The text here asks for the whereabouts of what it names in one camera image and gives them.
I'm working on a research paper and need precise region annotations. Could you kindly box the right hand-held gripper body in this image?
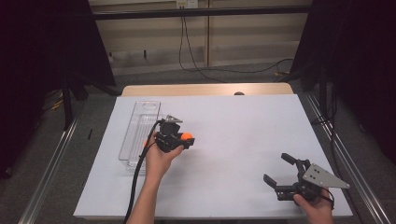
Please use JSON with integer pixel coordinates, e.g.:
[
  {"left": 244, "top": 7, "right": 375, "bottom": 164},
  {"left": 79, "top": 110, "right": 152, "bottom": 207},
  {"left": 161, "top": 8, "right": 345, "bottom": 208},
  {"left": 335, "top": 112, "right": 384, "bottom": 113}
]
[{"left": 274, "top": 163, "right": 351, "bottom": 202}]

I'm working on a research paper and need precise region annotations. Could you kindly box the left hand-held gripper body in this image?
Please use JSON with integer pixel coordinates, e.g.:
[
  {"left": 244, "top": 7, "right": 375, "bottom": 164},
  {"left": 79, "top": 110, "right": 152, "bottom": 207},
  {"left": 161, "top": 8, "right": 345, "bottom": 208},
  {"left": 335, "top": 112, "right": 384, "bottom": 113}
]
[{"left": 154, "top": 114, "right": 184, "bottom": 154}]

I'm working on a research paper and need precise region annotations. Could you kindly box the clear plastic tray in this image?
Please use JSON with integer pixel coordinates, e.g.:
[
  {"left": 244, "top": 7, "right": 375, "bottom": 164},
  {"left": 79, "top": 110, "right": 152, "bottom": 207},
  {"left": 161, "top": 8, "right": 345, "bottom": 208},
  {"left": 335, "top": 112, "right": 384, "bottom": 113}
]
[{"left": 118, "top": 100, "right": 164, "bottom": 172}]

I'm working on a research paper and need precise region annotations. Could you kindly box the person's left hand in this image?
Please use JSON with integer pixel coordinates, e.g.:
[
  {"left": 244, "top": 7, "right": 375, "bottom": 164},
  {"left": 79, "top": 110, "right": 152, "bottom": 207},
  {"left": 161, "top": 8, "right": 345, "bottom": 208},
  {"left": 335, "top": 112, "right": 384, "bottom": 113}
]
[{"left": 144, "top": 132, "right": 186, "bottom": 182}]

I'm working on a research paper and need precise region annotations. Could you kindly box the person's right hand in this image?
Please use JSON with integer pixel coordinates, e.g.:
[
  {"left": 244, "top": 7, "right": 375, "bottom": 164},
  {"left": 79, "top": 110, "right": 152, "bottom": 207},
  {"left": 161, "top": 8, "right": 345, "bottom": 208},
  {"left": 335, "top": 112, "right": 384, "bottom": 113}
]
[{"left": 293, "top": 188, "right": 335, "bottom": 224}]

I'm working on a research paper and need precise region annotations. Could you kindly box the wooden table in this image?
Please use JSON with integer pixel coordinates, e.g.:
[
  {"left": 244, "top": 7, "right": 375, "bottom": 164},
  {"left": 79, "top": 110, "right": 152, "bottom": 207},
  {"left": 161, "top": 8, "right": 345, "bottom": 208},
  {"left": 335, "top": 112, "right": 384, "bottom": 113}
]
[{"left": 120, "top": 82, "right": 294, "bottom": 97}]

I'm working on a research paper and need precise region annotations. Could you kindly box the white board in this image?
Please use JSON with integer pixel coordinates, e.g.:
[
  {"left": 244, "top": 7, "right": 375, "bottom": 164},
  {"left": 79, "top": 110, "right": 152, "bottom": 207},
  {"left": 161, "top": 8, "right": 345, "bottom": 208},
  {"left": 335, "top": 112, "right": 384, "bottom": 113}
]
[{"left": 73, "top": 93, "right": 354, "bottom": 220}]

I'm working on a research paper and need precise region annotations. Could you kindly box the black metal stand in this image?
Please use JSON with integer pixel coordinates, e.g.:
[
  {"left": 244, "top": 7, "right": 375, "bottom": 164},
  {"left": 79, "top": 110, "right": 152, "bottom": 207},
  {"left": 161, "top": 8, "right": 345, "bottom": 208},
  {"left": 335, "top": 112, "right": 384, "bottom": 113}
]
[
  {"left": 317, "top": 64, "right": 331, "bottom": 120},
  {"left": 60, "top": 74, "right": 92, "bottom": 130}
]

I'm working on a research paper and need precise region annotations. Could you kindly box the black horizontal bar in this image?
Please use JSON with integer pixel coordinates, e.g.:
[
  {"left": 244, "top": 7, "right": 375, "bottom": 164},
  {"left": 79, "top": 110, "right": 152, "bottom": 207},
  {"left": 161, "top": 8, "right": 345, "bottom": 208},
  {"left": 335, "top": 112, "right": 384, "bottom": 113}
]
[{"left": 92, "top": 5, "right": 312, "bottom": 21}]

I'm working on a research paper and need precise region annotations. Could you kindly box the black curtain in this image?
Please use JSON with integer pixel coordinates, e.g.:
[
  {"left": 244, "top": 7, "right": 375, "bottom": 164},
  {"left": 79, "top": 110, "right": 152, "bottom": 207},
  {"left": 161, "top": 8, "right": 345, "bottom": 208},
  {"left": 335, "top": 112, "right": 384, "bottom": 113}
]
[
  {"left": 290, "top": 0, "right": 396, "bottom": 166},
  {"left": 0, "top": 0, "right": 117, "bottom": 180}
]

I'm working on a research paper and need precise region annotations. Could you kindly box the right hand-held gripper black cable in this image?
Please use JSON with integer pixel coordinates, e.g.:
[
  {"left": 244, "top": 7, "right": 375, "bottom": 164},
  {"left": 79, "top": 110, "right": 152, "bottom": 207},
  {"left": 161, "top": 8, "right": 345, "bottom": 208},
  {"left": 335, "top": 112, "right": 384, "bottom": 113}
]
[{"left": 320, "top": 186, "right": 336, "bottom": 210}]

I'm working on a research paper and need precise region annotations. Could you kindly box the hand-held gripper black cable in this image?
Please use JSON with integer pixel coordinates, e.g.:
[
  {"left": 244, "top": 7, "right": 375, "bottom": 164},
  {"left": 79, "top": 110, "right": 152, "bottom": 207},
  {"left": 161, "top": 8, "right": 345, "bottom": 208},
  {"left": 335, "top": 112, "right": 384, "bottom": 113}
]
[
  {"left": 122, "top": 119, "right": 165, "bottom": 224},
  {"left": 320, "top": 186, "right": 336, "bottom": 210}
]

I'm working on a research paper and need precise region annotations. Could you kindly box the left hand-held gripper black cable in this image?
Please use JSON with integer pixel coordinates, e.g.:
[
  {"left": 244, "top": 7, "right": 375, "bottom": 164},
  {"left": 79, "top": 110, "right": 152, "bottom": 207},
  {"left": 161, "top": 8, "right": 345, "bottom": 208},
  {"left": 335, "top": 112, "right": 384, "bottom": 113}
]
[{"left": 122, "top": 119, "right": 165, "bottom": 224}]

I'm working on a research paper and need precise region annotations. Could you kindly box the metal floor rail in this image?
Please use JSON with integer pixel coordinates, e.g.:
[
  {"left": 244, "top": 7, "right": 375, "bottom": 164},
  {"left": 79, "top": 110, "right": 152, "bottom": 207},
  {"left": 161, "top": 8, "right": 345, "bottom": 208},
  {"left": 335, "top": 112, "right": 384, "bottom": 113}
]
[
  {"left": 303, "top": 92, "right": 391, "bottom": 224},
  {"left": 18, "top": 115, "right": 80, "bottom": 224}
]

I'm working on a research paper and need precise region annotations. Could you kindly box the short black floor cable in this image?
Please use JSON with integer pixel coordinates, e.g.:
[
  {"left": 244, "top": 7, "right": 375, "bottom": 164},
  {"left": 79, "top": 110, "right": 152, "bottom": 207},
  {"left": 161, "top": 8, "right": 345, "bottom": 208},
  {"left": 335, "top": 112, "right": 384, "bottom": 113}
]
[{"left": 184, "top": 16, "right": 228, "bottom": 84}]

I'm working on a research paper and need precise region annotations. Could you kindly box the long black floor cable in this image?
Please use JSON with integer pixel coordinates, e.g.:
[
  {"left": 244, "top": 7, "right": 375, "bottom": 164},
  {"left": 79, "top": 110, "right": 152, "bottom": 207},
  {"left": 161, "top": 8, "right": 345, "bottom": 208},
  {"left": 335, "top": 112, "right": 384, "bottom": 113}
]
[{"left": 178, "top": 16, "right": 295, "bottom": 75}]

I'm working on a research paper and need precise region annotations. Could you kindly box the yellow cable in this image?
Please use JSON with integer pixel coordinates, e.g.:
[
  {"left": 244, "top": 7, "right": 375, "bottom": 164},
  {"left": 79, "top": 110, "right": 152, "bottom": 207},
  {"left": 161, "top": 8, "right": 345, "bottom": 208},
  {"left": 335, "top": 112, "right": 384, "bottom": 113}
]
[{"left": 49, "top": 98, "right": 64, "bottom": 111}]

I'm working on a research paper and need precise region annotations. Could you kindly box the white wall outlet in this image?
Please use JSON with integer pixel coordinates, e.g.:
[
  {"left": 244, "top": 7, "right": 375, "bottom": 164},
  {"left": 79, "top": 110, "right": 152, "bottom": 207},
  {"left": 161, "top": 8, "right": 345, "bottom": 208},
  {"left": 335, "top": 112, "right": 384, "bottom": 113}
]
[{"left": 176, "top": 0, "right": 199, "bottom": 9}]

